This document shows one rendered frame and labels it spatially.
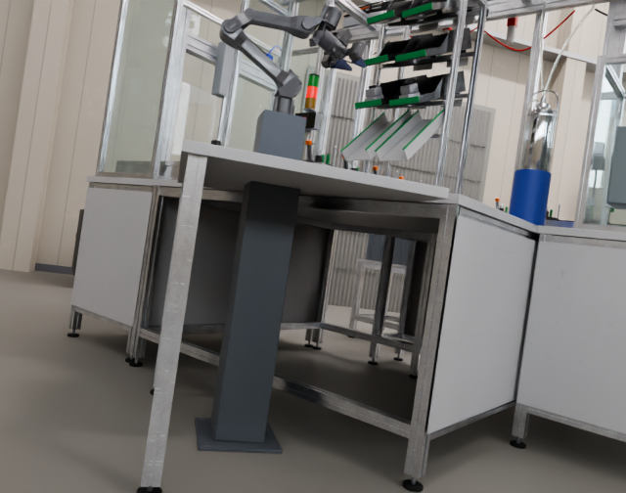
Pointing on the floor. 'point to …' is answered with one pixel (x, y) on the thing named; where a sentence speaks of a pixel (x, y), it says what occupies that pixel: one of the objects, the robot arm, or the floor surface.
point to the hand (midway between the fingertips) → (352, 63)
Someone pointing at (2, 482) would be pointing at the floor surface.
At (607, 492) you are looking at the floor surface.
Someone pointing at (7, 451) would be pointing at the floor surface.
